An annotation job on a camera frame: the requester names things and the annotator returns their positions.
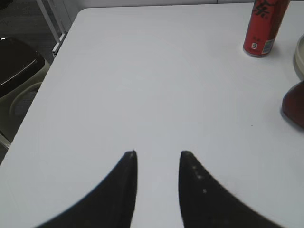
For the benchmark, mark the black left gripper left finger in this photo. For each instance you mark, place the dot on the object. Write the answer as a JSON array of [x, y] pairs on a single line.
[[109, 205]]

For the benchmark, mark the dark red apple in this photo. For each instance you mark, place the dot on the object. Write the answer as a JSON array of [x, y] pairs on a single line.
[[293, 104]]

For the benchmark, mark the red drink can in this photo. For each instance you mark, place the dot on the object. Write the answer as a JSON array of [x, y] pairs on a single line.
[[263, 27]]

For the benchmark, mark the beige round plate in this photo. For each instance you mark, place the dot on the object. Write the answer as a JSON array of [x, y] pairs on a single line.
[[299, 58]]

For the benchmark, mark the white metal frame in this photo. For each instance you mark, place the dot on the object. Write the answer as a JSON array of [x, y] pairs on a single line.
[[58, 20]]

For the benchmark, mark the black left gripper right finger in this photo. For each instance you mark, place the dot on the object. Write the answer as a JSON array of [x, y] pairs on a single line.
[[204, 203]]

